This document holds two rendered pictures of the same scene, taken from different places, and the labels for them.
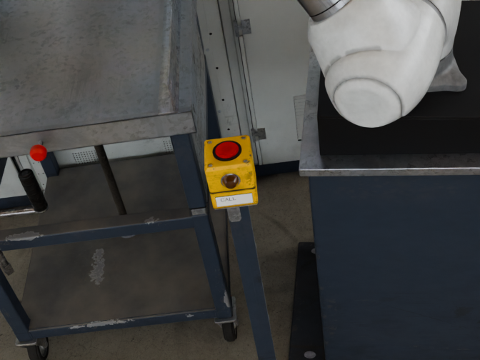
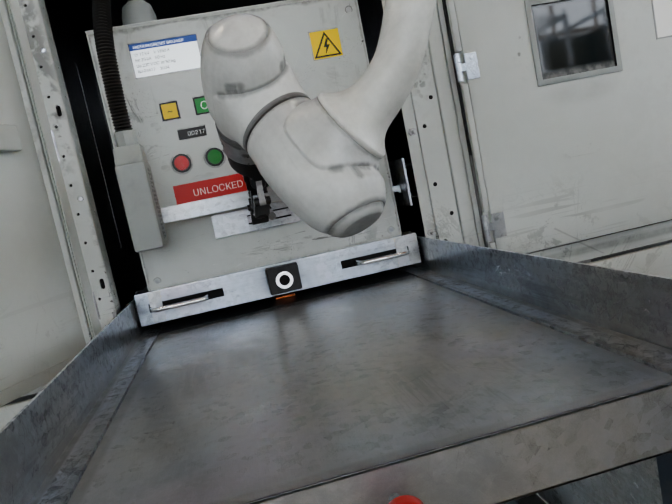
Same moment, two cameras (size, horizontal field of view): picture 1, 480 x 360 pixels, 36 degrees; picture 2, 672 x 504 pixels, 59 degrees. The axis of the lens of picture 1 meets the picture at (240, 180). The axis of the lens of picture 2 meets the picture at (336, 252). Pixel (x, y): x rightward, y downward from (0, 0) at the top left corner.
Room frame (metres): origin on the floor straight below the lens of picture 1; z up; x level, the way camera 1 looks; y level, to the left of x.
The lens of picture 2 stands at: (0.76, 0.48, 1.05)
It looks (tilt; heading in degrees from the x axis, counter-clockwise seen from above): 6 degrees down; 346
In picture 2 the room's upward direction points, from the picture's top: 12 degrees counter-clockwise
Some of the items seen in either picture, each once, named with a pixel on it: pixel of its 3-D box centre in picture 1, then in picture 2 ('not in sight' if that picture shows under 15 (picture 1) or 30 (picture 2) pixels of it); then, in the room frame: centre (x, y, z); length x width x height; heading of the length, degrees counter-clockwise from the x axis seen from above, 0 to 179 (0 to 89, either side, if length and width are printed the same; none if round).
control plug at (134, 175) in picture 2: not in sight; (140, 198); (1.82, 0.53, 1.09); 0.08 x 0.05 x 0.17; 175
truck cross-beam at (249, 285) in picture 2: not in sight; (282, 276); (1.89, 0.32, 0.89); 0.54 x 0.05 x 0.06; 85
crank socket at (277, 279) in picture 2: not in sight; (283, 278); (1.85, 0.32, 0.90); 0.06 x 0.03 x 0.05; 85
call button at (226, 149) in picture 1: (227, 151); not in sight; (0.93, 0.01, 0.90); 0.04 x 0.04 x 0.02
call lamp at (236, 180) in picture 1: (230, 183); not in sight; (0.88, 0.02, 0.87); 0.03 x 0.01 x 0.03; 85
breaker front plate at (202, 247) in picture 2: not in sight; (254, 144); (1.87, 0.32, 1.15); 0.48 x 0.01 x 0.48; 85
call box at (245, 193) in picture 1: (231, 171); not in sight; (0.93, 0.01, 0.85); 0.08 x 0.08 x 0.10; 85
